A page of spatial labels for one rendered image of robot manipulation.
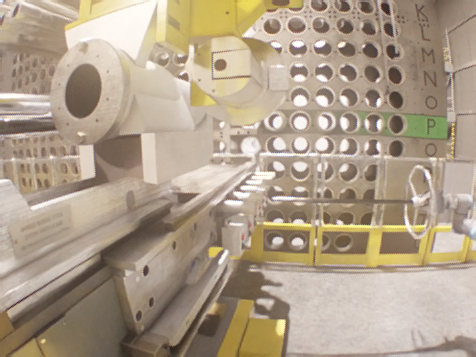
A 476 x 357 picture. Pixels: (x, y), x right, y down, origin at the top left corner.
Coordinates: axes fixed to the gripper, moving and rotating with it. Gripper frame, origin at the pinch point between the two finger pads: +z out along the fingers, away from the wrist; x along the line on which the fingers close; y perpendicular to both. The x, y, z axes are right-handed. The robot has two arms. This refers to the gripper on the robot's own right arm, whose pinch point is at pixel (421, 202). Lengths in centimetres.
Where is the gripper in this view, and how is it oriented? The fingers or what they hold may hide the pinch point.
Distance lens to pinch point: 155.1
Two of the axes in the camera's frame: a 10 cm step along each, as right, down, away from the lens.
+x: -1.0, 9.4, -3.2
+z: -9.7, -0.2, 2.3
